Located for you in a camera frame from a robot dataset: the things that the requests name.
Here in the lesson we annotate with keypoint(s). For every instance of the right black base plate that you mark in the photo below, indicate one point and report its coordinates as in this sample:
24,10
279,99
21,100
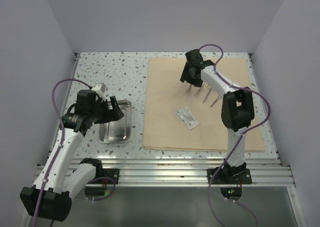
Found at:
224,177

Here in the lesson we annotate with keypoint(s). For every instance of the small steel scissors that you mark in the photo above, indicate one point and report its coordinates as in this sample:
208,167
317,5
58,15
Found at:
209,90

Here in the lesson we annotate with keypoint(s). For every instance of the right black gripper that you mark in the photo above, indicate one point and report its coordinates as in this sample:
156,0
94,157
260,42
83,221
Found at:
186,73

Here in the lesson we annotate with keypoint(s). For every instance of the white blue sachet packet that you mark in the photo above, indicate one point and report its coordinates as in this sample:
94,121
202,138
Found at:
186,116

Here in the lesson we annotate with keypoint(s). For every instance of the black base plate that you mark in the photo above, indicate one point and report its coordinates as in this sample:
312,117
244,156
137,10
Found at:
110,174
224,177

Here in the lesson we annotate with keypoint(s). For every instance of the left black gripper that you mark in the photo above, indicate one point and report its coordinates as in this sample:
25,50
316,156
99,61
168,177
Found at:
111,115

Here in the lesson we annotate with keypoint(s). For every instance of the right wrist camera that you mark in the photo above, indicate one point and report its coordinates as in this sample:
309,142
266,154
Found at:
193,56

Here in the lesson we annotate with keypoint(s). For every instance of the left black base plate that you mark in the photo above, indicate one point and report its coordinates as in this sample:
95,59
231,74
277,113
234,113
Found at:
110,174

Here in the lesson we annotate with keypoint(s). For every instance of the steel hemostat forceps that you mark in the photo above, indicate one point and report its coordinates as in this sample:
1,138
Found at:
215,101

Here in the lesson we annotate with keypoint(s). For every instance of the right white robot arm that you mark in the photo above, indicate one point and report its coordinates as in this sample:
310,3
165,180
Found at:
237,113

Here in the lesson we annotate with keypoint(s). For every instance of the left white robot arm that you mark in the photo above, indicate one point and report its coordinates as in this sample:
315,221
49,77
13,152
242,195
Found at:
52,193

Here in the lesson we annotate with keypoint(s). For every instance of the stainless steel tray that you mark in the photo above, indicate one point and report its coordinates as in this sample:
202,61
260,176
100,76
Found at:
118,131

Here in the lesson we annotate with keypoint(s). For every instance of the beige cloth drape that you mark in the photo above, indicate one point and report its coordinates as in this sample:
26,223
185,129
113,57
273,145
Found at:
165,94

